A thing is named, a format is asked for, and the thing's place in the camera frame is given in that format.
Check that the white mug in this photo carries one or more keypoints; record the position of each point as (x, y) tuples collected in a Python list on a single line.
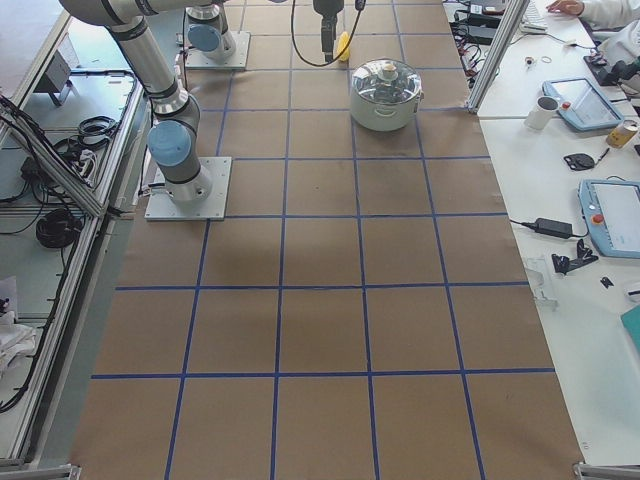
[(542, 112)]

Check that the glass pot lid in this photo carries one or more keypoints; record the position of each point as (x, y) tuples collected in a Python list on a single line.
[(386, 82)]

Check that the black pen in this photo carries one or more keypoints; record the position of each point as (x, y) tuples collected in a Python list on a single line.
[(603, 155)]

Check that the white cooking pot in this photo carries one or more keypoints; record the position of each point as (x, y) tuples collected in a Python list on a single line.
[(383, 118)]

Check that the blue teach pendant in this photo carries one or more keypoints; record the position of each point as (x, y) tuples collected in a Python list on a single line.
[(582, 104), (611, 211)]

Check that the aluminium frame post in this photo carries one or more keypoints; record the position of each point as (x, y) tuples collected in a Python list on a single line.
[(504, 34)]

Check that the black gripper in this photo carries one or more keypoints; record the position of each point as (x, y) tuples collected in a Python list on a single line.
[(326, 8)]

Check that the white crumpled cloth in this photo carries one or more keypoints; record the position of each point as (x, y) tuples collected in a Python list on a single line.
[(17, 341)]

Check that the yellow corn cob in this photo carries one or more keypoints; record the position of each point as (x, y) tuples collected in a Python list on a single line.
[(343, 47)]

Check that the black power adapter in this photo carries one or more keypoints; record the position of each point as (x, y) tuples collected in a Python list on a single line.
[(553, 228)]

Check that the lower blue teach pendant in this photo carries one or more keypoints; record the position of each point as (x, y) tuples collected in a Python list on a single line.
[(611, 211)]

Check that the person hand at keyboard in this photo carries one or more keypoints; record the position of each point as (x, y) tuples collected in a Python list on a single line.
[(568, 7)]

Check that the upper blue teach pendant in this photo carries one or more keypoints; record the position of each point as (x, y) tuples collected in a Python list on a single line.
[(582, 104)]

